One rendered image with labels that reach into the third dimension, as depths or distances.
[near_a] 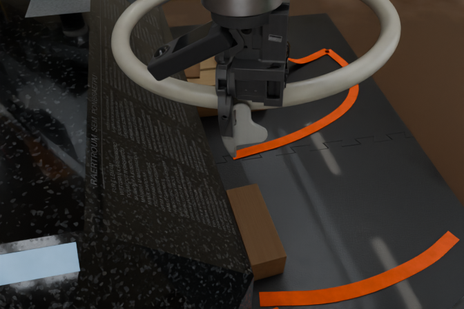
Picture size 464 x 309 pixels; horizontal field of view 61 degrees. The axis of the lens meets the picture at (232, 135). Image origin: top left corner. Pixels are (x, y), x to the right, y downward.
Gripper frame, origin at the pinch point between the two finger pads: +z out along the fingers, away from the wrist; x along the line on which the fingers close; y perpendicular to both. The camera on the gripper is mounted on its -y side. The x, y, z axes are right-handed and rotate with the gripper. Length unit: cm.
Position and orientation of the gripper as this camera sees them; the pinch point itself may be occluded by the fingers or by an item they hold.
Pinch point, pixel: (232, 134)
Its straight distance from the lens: 56.5
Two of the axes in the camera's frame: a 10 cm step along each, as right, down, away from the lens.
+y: 9.9, 0.8, -1.5
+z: 0.5, 7.3, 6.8
